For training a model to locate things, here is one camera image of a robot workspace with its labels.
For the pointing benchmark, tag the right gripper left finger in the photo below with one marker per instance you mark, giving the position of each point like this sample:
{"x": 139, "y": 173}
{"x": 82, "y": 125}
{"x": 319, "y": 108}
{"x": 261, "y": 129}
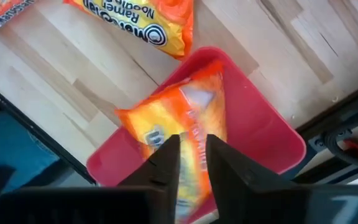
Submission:
{"x": 169, "y": 174}

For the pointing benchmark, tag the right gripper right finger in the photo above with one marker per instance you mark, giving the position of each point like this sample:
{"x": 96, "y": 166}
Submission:
{"x": 244, "y": 193}

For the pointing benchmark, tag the red plastic bin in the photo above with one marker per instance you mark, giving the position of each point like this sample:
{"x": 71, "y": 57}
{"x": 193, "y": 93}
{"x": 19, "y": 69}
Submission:
{"x": 259, "y": 124}

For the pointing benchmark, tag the blue fabric object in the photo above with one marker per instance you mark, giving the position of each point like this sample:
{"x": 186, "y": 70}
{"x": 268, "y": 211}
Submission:
{"x": 11, "y": 149}

